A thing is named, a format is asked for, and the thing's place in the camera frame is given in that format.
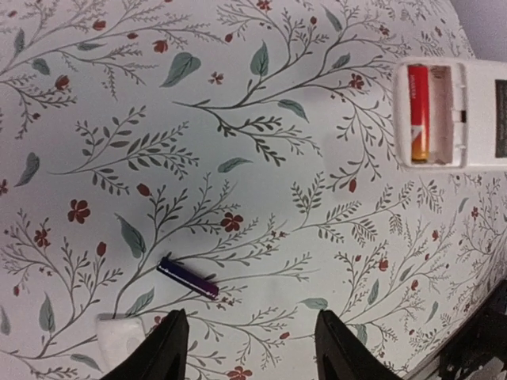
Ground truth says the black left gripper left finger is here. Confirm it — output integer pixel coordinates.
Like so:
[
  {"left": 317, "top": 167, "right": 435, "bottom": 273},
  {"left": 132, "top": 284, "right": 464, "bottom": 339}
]
[{"left": 102, "top": 310, "right": 189, "bottom": 380}]

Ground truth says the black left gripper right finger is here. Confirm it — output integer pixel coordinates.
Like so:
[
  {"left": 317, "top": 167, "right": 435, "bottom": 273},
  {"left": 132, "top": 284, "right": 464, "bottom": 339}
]
[{"left": 314, "top": 310, "right": 400, "bottom": 380}]

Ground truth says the white battery cover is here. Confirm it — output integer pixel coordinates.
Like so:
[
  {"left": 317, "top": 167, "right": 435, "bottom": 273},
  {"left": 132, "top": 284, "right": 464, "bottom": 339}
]
[{"left": 95, "top": 316, "right": 146, "bottom": 371}]

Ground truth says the purple blue battery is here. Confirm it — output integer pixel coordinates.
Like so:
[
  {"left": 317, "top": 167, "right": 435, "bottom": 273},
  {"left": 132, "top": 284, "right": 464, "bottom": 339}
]
[{"left": 156, "top": 257, "right": 219, "bottom": 300}]

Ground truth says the white red remote control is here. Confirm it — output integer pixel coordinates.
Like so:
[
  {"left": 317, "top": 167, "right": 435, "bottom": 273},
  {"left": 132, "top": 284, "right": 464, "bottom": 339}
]
[{"left": 392, "top": 57, "right": 506, "bottom": 173}]

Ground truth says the orange red battery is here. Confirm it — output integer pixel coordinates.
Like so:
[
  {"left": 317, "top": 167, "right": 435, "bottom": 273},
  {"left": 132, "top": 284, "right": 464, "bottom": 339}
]
[{"left": 407, "top": 65, "right": 430, "bottom": 163}]

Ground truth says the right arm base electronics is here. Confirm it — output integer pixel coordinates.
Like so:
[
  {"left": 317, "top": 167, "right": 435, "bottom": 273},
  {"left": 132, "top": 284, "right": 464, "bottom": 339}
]
[{"left": 438, "top": 281, "right": 506, "bottom": 379}]

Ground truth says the floral patterned table mat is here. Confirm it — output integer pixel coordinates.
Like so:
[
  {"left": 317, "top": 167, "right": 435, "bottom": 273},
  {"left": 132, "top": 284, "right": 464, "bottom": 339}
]
[{"left": 1, "top": 1, "right": 506, "bottom": 379}]

